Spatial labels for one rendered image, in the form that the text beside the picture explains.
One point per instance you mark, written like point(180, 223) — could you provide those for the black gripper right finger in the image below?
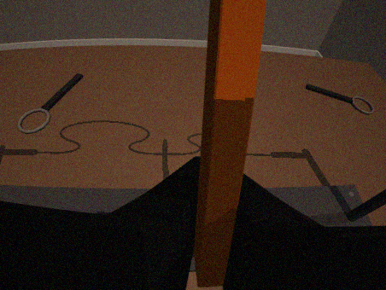
point(276, 247)

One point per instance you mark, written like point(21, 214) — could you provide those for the orange bar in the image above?
point(233, 53)

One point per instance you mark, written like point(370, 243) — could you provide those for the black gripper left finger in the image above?
point(146, 244)

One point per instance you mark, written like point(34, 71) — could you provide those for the grey ring with black handle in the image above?
point(52, 101)
point(325, 92)

